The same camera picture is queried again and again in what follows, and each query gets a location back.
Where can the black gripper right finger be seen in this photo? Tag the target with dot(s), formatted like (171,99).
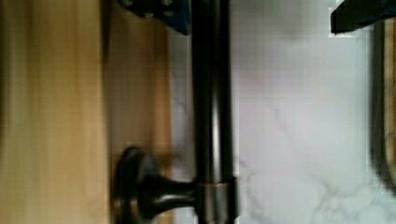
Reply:
(352,15)

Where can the black metal drawer handle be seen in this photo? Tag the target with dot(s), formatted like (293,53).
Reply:
(139,191)

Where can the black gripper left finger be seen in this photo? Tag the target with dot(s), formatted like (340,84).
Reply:
(175,14)

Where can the dark wooden cutting board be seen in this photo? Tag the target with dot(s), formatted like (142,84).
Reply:
(383,103)

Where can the light wooden drawer cabinet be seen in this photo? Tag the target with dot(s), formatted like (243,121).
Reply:
(81,80)

